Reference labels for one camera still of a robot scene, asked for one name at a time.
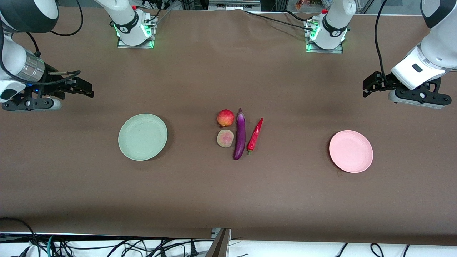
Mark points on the brown table cloth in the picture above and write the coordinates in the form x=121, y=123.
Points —
x=228, y=196

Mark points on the black power plug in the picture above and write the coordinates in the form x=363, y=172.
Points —
x=193, y=250

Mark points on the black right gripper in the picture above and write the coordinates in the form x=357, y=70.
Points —
x=54, y=84

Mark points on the red round apple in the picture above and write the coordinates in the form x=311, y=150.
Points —
x=225, y=118

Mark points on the pale green round plate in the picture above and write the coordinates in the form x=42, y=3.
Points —
x=142, y=137

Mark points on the red chili pepper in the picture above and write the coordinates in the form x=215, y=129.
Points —
x=255, y=137

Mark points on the grey metal post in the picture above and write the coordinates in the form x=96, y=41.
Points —
x=219, y=246

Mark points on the colourful background items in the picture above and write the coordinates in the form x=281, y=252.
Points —
x=303, y=3

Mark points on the pinkish beige round fruit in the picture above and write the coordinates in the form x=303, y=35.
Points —
x=225, y=138

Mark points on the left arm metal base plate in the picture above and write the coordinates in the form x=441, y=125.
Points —
x=325, y=51

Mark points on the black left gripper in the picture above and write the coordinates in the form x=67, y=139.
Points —
x=385, y=82

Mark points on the purple long eggplant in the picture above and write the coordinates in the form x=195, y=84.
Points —
x=241, y=132

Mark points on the pink round plate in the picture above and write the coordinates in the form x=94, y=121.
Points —
x=351, y=151

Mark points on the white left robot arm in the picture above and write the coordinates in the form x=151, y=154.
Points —
x=439, y=50

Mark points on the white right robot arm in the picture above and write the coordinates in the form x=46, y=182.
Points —
x=12, y=53

